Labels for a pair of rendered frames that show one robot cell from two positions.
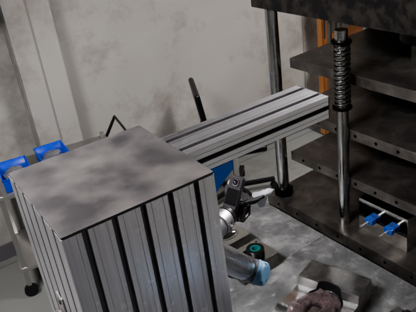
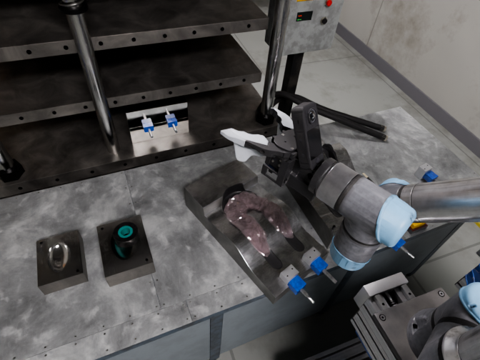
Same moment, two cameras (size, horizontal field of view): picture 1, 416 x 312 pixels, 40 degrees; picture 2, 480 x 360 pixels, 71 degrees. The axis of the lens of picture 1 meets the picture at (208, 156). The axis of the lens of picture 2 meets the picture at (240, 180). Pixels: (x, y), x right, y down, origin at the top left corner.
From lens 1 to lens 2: 1.78 m
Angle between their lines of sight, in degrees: 67
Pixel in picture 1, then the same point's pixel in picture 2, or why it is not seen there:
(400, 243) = (182, 128)
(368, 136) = (121, 34)
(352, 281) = (235, 171)
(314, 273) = (207, 193)
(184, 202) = not seen: outside the picture
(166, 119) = not seen: outside the picture
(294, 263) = (150, 210)
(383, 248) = (173, 141)
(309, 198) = (46, 157)
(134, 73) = not seen: outside the picture
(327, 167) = (67, 104)
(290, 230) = (91, 193)
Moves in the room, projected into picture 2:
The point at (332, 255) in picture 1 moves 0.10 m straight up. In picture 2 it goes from (161, 177) to (158, 160)
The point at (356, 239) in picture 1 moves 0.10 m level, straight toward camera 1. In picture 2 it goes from (147, 151) to (166, 159)
